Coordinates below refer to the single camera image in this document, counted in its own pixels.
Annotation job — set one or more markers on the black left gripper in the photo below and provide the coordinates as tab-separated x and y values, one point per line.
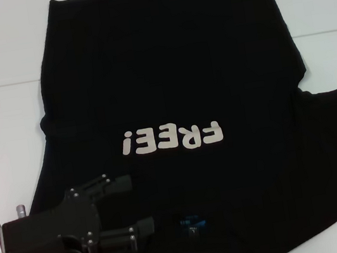
50	228

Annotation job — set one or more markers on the black t-shirt with FREE print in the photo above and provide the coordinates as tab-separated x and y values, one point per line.
159	70

